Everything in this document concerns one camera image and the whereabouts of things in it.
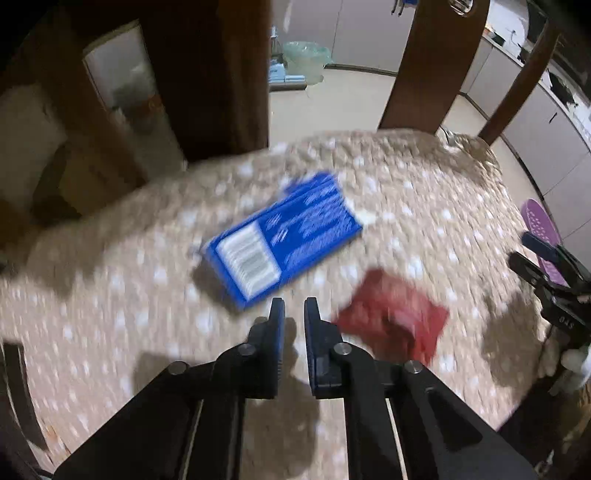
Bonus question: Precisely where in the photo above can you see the white gloved right hand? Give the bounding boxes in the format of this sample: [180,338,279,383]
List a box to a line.
[537,338,590,396]

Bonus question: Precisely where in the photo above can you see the red snack wrapper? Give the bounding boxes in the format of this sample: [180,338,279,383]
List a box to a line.
[332,268,449,365]

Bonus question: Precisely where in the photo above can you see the long blue carton box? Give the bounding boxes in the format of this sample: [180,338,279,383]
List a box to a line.
[204,172,363,310]

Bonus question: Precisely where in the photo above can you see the wooden chair left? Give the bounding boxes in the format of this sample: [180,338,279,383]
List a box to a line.
[1,1,273,273]

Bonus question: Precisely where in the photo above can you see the dark wooden chair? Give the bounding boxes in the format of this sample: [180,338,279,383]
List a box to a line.
[378,0,562,146]

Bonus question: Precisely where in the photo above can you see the metal clip on cover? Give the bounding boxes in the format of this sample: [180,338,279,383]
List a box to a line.
[436,126,470,153]

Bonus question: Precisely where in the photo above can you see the green lined trash bin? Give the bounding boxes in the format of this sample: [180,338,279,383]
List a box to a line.
[283,41,332,85]

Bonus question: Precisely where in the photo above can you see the purple plastic basket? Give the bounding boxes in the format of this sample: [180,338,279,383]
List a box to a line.
[521,198,567,286]

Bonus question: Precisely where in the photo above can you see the blue floor mop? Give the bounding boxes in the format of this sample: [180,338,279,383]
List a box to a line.
[269,25,307,92]

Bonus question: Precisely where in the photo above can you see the grey kitchen cabinets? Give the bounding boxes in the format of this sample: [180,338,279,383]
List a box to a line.
[271,0,591,259]

